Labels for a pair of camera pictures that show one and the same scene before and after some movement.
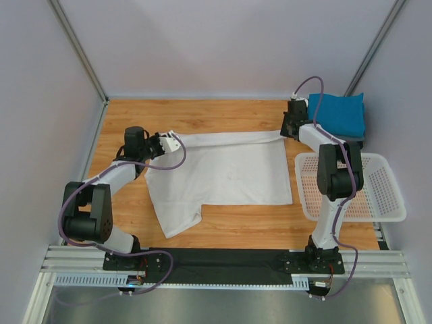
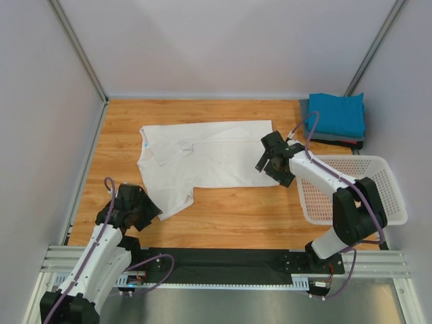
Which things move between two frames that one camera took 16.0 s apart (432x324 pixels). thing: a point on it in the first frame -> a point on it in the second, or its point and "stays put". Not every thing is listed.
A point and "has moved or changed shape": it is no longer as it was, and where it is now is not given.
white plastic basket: [380, 198] stays put
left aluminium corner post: [78, 48] stays put
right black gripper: [283, 132] -> [283, 179]
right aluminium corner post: [374, 46] stays put
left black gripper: [156, 139] -> [151, 210]
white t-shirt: [231, 168] has moved or changed shape
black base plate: [223, 265] stays put
